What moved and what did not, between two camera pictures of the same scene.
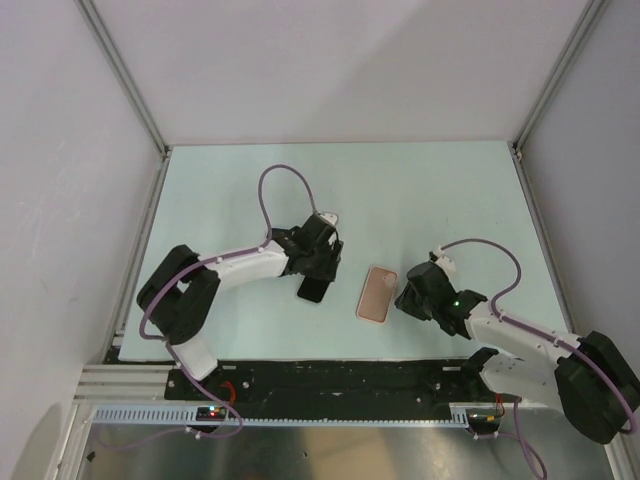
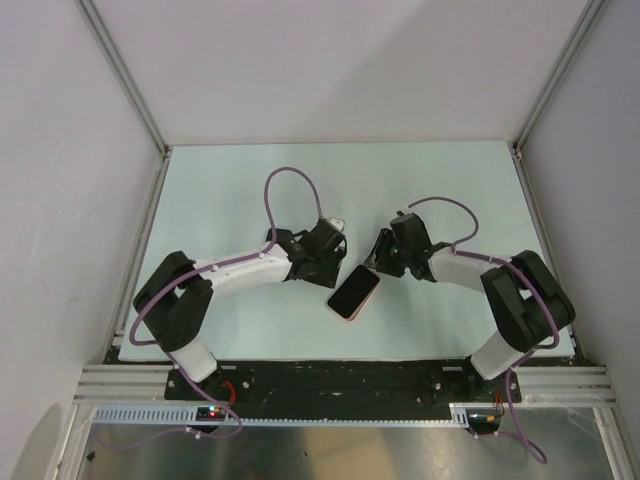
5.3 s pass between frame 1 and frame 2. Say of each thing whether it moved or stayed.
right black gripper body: moved
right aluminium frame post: stayed
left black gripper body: stayed
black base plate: stayed
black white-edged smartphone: moved
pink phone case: moved
